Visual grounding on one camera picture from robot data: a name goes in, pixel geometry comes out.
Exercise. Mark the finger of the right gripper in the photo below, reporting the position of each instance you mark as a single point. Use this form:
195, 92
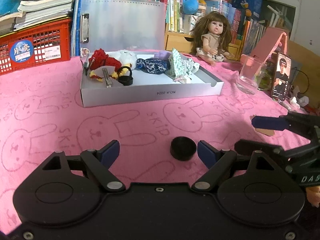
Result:
245, 148
272, 123

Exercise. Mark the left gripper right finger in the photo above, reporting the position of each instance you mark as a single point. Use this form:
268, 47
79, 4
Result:
218, 162

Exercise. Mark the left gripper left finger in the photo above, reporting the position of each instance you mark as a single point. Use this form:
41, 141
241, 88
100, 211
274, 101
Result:
98, 162

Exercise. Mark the black round lid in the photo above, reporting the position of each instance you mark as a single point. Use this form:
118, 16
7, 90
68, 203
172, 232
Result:
182, 148

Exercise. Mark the green floral fabric cap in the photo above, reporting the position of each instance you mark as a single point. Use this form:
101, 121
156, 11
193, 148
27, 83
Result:
181, 65

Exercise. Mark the red crochet flower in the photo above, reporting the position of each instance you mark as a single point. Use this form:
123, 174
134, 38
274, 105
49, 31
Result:
100, 59

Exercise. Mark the white fluffy plush toy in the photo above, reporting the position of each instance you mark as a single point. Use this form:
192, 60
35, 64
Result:
127, 58

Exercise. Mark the blue floral brocade pouch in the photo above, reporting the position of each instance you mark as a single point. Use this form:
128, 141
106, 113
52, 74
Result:
153, 66

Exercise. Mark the purple fluffy plush toy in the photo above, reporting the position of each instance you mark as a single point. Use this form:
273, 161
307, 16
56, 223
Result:
162, 55

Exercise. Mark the person right hand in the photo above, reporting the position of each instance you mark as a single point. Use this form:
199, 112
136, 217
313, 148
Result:
313, 195

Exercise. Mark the brown cardboard piece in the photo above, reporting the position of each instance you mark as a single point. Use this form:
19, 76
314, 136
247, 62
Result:
267, 132

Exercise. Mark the smartphone showing video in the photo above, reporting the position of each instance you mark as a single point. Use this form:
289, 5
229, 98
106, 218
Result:
281, 85

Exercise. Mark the pink triangular stand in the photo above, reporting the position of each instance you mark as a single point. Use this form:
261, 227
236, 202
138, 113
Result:
268, 44

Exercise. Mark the silver shallow box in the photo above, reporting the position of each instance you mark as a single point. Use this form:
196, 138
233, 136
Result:
145, 87

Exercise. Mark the black binder clip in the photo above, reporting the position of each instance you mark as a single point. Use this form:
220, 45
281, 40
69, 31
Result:
86, 66

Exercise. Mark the brown haired baby doll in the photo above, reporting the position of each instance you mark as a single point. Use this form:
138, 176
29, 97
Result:
212, 36

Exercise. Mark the wooden drawer organizer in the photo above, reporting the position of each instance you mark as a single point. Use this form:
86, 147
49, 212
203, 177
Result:
180, 41

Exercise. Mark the blue cardboard box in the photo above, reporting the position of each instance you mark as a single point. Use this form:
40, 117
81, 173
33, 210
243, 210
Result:
252, 8

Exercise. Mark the red plastic crate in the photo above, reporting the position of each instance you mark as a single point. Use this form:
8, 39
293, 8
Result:
41, 44

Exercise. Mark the translucent clipboard folder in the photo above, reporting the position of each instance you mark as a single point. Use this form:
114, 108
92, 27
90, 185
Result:
114, 25

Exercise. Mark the blue plush ball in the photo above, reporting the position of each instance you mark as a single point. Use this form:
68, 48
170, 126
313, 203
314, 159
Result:
190, 7

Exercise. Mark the stack of books on crate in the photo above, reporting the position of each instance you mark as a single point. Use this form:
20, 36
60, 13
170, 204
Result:
34, 12

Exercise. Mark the glass mug green handle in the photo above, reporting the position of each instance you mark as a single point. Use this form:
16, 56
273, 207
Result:
253, 76

